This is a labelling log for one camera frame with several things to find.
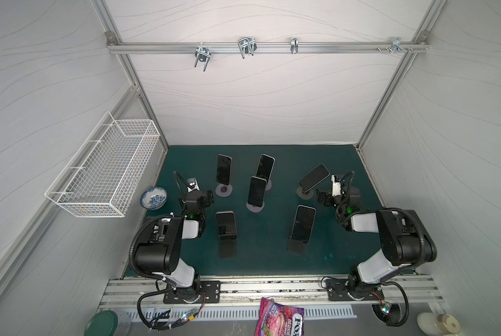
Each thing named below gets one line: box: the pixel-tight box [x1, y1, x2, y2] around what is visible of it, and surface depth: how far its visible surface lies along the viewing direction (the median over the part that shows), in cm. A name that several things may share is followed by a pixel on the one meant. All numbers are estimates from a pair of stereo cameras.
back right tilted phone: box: [298, 163, 331, 194], surface depth 95 cm
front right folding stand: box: [286, 235, 308, 256], surface depth 85 cm
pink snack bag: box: [254, 296, 305, 336], surface depth 68 cm
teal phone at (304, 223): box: [290, 204, 317, 243], surface depth 80 cm
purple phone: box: [215, 210, 237, 236], surface depth 77 cm
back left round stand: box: [215, 183, 234, 198], surface depth 103 cm
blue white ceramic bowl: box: [139, 186, 168, 210], surface depth 97 cm
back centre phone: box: [256, 153, 276, 185], surface depth 97 cm
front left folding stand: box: [218, 234, 238, 259], surface depth 84 cm
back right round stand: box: [295, 186, 315, 201], surface depth 103 cm
